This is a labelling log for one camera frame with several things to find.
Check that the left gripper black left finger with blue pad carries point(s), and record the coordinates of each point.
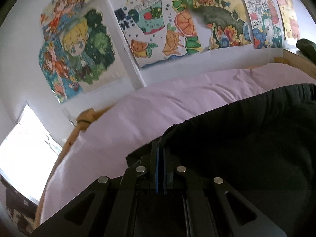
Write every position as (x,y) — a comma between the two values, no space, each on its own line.
(89,213)

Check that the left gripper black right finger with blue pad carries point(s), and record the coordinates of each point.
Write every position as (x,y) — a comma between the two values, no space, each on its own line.
(196,202)

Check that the black puffer jacket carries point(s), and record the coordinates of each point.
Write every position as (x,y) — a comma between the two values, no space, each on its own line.
(262,146)

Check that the pink bed sheet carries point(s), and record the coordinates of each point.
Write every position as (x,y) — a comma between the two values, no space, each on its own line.
(148,118)

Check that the dark patterned furniture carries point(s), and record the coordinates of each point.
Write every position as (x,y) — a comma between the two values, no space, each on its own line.
(20,209)

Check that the bright window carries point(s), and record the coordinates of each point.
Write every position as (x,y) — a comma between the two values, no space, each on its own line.
(28,155)

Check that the anime girl drawing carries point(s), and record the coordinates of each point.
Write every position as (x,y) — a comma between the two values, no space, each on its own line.
(81,58)

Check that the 2024 astronaut drawing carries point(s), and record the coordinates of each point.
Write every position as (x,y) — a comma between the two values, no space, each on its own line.
(265,23)

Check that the orange fruit drink drawing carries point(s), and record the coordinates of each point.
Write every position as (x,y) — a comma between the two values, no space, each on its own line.
(157,30)

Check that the dark green jacket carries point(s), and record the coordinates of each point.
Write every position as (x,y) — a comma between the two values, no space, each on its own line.
(308,48)

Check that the dinosaur flowers drawing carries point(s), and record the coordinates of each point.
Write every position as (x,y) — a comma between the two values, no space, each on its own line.
(226,19)

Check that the pink yellow animals drawing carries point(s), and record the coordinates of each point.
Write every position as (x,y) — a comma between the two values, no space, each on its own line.
(289,18)

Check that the red hair girl drawing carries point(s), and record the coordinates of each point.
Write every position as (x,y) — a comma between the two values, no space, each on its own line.
(57,14)

